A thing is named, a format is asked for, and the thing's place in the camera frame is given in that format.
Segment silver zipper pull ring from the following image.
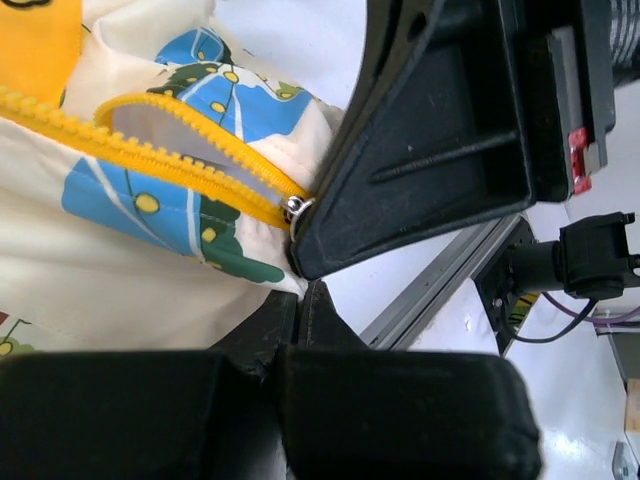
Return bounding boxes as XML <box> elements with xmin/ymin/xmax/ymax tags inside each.
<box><xmin>280</xmin><ymin>195</ymin><xmax>316</xmax><ymax>236</ymax></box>

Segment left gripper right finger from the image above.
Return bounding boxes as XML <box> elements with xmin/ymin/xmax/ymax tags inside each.
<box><xmin>279</xmin><ymin>281</ymin><xmax>543</xmax><ymax>479</ymax></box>

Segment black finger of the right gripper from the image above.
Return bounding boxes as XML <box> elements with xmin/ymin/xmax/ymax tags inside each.
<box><xmin>289</xmin><ymin>1</ymin><xmax>615</xmax><ymax>280</ymax></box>

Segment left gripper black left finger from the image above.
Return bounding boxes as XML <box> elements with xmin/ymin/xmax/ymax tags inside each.
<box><xmin>1</xmin><ymin>292</ymin><xmax>297</xmax><ymax>479</ymax></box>

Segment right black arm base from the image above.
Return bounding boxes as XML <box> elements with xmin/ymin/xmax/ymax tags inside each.
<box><xmin>471</xmin><ymin>215</ymin><xmax>543</xmax><ymax>355</ymax></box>

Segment aluminium front rail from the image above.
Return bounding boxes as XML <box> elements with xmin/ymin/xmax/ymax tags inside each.
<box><xmin>360</xmin><ymin>214</ymin><xmax>522</xmax><ymax>350</ymax></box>

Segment yellow hooded dinosaur print jacket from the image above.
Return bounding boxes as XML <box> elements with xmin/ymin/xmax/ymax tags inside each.
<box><xmin>1</xmin><ymin>1</ymin><xmax>343</xmax><ymax>357</ymax></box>

